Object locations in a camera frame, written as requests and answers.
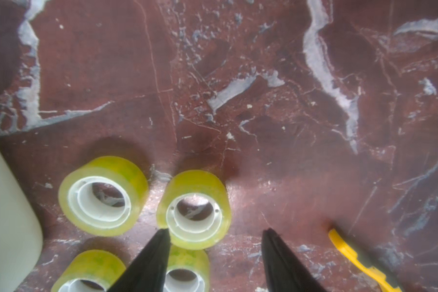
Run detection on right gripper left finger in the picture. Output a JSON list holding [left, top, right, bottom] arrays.
[[108, 229, 171, 292]]

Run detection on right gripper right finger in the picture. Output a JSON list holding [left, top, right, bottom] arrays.
[[261, 228, 325, 292]]

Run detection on transparent tape roll seven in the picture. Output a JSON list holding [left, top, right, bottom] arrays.
[[164, 245, 210, 292]]

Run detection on transparent tape roll five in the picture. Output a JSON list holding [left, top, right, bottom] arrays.
[[156, 170, 232, 250]]

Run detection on transparent tape roll four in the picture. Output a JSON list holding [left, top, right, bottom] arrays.
[[58, 156, 149, 237]]

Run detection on white plastic storage box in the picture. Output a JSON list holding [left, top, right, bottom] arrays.
[[0, 153, 43, 292]]

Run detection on transparent tape roll six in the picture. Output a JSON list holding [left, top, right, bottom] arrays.
[[51, 249, 126, 292]]

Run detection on yellow black pliers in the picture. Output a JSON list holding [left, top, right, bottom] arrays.
[[328, 228, 405, 292]]

